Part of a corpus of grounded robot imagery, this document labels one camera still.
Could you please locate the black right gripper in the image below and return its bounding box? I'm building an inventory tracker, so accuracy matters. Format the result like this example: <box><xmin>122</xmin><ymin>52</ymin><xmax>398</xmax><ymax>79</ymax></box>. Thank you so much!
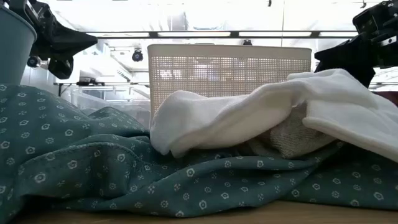
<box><xmin>313</xmin><ymin>18</ymin><xmax>398</xmax><ymax>88</ymax></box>

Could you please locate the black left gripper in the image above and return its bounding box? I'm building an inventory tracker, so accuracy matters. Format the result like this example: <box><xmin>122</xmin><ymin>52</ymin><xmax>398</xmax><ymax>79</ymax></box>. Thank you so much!
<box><xmin>29</xmin><ymin>12</ymin><xmax>99</xmax><ymax>80</ymax></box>

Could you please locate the green floral print cloth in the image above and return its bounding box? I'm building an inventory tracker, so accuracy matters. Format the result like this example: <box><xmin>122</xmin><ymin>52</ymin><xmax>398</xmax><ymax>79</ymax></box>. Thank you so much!
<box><xmin>0</xmin><ymin>83</ymin><xmax>398</xmax><ymax>218</ymax></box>

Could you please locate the white sock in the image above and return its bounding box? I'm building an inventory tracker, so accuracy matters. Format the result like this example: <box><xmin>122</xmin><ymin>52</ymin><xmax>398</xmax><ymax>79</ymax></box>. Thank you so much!
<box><xmin>149</xmin><ymin>68</ymin><xmax>398</xmax><ymax>164</ymax></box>

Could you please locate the black device on background table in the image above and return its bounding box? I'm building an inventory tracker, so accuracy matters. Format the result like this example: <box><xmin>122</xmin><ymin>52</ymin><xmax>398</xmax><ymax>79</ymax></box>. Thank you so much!
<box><xmin>76</xmin><ymin>77</ymin><xmax>106</xmax><ymax>87</ymax></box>

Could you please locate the blue-grey plastic bin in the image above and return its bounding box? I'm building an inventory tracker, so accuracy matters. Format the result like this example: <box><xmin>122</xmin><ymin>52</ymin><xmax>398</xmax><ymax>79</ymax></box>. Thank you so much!
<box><xmin>0</xmin><ymin>4</ymin><xmax>37</xmax><ymax>86</ymax></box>

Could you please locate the background table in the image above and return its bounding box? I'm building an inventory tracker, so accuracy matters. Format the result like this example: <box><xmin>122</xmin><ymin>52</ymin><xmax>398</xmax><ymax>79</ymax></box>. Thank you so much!
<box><xmin>53</xmin><ymin>81</ymin><xmax>150</xmax><ymax>97</ymax></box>

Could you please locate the thin vertical pole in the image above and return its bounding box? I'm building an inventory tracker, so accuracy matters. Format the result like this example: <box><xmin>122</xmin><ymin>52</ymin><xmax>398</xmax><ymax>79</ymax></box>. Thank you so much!
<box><xmin>281</xmin><ymin>0</ymin><xmax>285</xmax><ymax>47</ymax></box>

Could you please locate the clear plastic storage bin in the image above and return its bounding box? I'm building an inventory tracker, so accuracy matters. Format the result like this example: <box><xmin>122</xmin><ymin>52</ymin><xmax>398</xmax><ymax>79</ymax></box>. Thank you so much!
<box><xmin>68</xmin><ymin>85</ymin><xmax>152</xmax><ymax>128</ymax></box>

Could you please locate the beige knit cloth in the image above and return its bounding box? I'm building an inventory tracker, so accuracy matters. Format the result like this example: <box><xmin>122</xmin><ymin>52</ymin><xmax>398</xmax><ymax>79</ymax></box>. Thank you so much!
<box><xmin>245</xmin><ymin>104</ymin><xmax>338</xmax><ymax>160</ymax></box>

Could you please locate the white perforated laundry basket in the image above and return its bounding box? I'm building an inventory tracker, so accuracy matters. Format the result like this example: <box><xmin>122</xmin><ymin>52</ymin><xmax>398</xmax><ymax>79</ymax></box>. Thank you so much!
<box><xmin>147</xmin><ymin>43</ymin><xmax>313</xmax><ymax>128</ymax></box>

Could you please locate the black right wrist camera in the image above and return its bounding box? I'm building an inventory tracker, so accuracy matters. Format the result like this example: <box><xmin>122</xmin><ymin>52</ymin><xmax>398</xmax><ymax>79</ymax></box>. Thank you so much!
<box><xmin>353</xmin><ymin>0</ymin><xmax>398</xmax><ymax>35</ymax></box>

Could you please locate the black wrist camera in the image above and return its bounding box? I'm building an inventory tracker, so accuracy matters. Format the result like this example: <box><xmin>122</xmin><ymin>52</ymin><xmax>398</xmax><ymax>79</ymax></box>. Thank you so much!
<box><xmin>7</xmin><ymin>0</ymin><xmax>47</xmax><ymax>24</ymax></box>
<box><xmin>353</xmin><ymin>0</ymin><xmax>398</xmax><ymax>35</ymax></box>

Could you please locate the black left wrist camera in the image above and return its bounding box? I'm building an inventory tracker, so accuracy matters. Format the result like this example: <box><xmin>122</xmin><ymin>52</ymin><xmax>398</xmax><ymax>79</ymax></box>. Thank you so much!
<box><xmin>7</xmin><ymin>0</ymin><xmax>47</xmax><ymax>24</ymax></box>

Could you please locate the dark overhead frame rail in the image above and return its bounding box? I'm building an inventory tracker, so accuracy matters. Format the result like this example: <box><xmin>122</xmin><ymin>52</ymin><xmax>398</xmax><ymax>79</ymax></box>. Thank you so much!
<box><xmin>85</xmin><ymin>30</ymin><xmax>360</xmax><ymax>39</ymax></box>

